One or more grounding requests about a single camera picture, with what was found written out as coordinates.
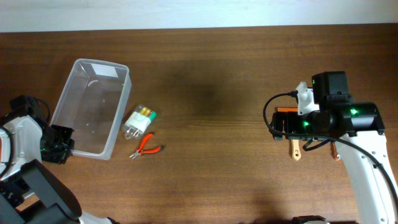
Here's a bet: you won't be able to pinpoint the orange scraper with wooden handle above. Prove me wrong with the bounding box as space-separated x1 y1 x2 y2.
276 107 301 161

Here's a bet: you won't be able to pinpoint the clear plastic container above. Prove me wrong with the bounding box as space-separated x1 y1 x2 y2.
50 58 132 160

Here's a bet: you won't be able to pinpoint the red-handled pliers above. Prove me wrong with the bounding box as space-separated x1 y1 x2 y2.
129 132 165 159

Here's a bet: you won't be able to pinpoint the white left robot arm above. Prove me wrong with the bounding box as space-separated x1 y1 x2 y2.
1 95 115 224

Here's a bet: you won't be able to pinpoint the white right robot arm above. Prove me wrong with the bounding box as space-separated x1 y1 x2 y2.
264 71 397 223

